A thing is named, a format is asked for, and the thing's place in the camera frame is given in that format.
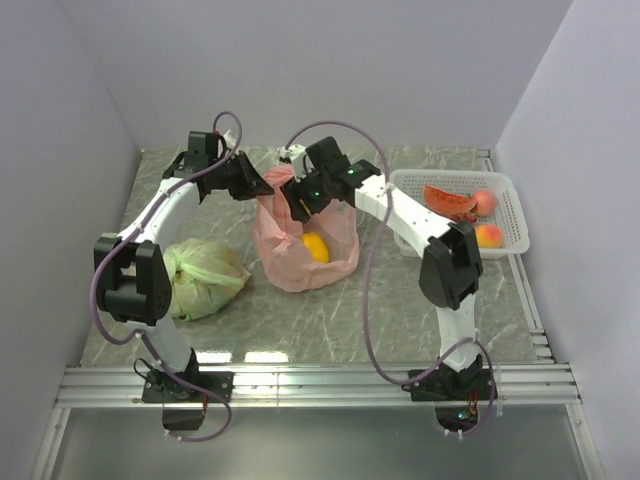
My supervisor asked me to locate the tied green plastic bag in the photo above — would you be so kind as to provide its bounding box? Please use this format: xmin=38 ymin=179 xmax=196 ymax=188
xmin=163 ymin=238 xmax=251 ymax=321

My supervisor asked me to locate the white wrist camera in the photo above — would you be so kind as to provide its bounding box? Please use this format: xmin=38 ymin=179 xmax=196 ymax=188
xmin=278 ymin=144 xmax=306 ymax=165
xmin=222 ymin=130 xmax=237 ymax=149

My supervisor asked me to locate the fake orange fruit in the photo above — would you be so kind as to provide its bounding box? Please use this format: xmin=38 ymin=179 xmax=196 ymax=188
xmin=301 ymin=232 xmax=330 ymax=264

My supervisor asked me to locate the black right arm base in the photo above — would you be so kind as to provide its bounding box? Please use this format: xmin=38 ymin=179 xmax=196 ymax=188
xmin=402 ymin=365 xmax=497 ymax=402

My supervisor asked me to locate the white perforated plastic basket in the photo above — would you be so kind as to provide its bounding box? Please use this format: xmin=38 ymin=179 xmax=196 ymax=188
xmin=391 ymin=169 xmax=530 ymax=259

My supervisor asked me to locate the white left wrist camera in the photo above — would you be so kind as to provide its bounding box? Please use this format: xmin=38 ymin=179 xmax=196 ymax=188
xmin=222 ymin=130 xmax=237 ymax=149

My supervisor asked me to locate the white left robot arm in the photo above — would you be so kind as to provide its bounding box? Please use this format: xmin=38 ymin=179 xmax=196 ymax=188
xmin=90 ymin=131 xmax=274 ymax=402

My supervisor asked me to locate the aluminium front rail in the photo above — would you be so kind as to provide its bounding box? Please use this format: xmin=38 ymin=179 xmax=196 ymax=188
xmin=54 ymin=363 xmax=582 ymax=408

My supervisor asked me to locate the pink plastic bag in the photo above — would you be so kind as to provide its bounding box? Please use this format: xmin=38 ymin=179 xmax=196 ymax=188
xmin=253 ymin=165 xmax=360 ymax=293

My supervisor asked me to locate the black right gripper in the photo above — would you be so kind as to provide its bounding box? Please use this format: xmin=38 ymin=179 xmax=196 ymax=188
xmin=281 ymin=164 xmax=333 ymax=224

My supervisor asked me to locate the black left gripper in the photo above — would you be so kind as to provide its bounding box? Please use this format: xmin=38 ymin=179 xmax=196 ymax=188
xmin=209 ymin=151 xmax=275 ymax=202

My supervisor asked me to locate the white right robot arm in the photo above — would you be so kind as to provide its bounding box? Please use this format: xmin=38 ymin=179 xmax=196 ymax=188
xmin=279 ymin=137 xmax=487 ymax=401

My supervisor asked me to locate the fake peach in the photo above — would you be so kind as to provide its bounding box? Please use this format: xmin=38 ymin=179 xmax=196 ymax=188
xmin=472 ymin=190 xmax=498 ymax=217
xmin=475 ymin=224 xmax=503 ymax=249

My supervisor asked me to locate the fake watermelon slice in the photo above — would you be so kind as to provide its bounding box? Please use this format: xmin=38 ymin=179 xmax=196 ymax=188
xmin=423 ymin=186 xmax=475 ymax=220

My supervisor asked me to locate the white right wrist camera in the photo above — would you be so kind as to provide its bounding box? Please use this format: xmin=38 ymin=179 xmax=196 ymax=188
xmin=278 ymin=144 xmax=306 ymax=165

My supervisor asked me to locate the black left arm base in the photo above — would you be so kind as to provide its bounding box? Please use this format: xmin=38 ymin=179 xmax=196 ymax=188
xmin=141 ymin=370 xmax=234 ymax=404

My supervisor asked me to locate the fake red grape bunch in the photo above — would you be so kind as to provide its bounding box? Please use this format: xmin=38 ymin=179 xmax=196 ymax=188
xmin=453 ymin=212 xmax=478 ymax=224

